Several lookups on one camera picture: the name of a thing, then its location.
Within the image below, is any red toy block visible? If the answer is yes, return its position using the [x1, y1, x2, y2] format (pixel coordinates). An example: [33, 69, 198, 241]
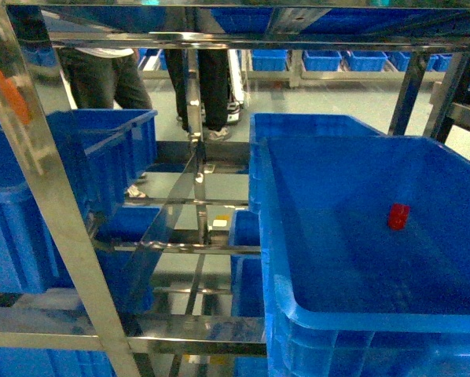
[387, 203, 410, 231]

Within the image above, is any blue bin lower shelf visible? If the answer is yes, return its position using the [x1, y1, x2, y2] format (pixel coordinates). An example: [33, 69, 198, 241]
[229, 210, 264, 317]

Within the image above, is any steel shelf rack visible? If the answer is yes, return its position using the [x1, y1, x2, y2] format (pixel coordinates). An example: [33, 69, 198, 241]
[0, 0, 470, 377]

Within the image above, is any blue bin left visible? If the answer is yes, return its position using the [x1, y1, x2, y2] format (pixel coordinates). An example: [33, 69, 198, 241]
[0, 108, 159, 295]

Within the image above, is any large blue bin right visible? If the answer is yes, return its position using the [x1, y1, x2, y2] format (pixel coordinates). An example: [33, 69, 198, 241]
[259, 137, 470, 376]

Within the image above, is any person in dark trousers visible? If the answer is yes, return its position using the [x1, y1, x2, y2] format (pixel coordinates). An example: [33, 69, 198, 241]
[57, 47, 230, 141]

